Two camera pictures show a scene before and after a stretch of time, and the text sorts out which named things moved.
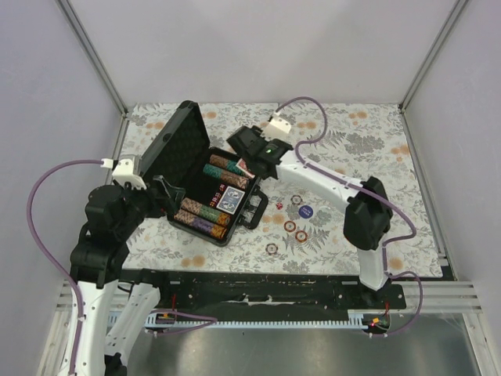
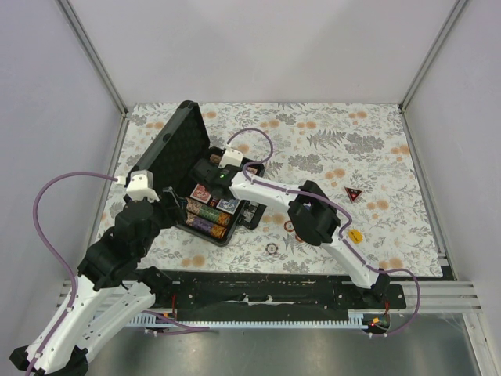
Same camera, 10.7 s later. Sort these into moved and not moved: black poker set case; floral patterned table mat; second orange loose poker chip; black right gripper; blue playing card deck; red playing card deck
Moved: black right gripper; red playing card deck
Not moved: floral patterned table mat; black poker set case; blue playing card deck; second orange loose poker chip
